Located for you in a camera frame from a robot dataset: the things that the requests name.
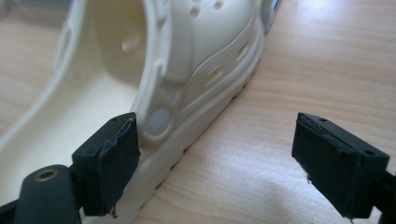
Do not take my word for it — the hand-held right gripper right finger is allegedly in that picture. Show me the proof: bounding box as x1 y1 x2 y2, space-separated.
291 112 390 219

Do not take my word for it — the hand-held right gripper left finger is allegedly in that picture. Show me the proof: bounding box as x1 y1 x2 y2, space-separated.
72 112 141 217

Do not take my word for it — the cream clog shoe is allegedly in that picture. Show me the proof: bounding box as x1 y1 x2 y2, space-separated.
0 0 265 224

